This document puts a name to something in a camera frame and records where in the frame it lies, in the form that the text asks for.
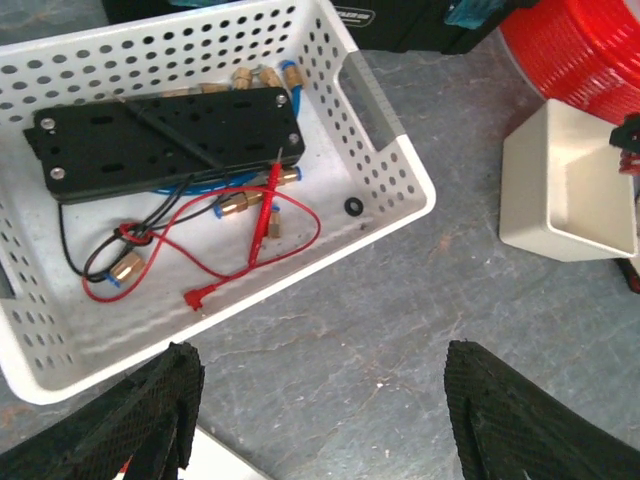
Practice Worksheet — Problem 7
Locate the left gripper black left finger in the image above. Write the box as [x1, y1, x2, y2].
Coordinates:
[1, 343, 204, 479]

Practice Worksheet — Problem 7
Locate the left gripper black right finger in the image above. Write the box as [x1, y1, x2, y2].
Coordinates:
[444, 340, 639, 480]

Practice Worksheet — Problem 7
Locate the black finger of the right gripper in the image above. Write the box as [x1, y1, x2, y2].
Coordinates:
[609, 112, 640, 150]

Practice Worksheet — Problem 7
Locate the white peg base plate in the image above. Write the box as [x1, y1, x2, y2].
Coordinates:
[117, 424, 281, 480]

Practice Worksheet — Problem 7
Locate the white small parts box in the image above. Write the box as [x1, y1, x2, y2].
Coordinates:
[498, 99, 639, 262]

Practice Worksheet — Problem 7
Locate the red filament spool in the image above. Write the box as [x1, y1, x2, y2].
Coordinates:
[500, 0, 639, 125]

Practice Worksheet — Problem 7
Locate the white plastic perforated basket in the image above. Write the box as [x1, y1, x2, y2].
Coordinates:
[1, 1, 436, 405]

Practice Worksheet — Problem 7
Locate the black toolbox with blue latches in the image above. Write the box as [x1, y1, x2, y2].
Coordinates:
[102, 0, 541, 56]

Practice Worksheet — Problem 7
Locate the black rubber washer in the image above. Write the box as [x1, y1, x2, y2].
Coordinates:
[344, 197, 364, 217]

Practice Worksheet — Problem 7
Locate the red probe lead in basket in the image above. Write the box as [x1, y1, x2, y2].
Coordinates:
[81, 162, 322, 311]

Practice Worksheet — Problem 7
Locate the black battery holder in basket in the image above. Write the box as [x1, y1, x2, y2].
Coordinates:
[23, 87, 306, 204]

